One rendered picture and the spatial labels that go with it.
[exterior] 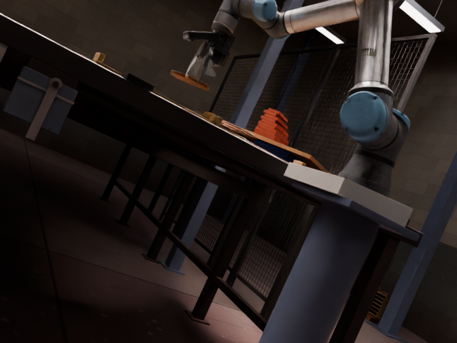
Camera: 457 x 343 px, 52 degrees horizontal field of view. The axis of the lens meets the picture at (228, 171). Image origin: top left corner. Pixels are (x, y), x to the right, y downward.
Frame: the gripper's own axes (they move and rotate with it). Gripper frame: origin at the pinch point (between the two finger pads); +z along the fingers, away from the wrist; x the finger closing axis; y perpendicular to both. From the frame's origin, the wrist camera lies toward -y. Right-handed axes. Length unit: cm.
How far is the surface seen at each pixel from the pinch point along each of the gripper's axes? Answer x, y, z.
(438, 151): 323, 520, -154
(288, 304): -51, 34, 48
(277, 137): 54, 76, -7
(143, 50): 706, 158, -124
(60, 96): -26, -38, 25
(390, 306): 193, 399, 70
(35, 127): -26, -40, 34
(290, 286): -49, 34, 44
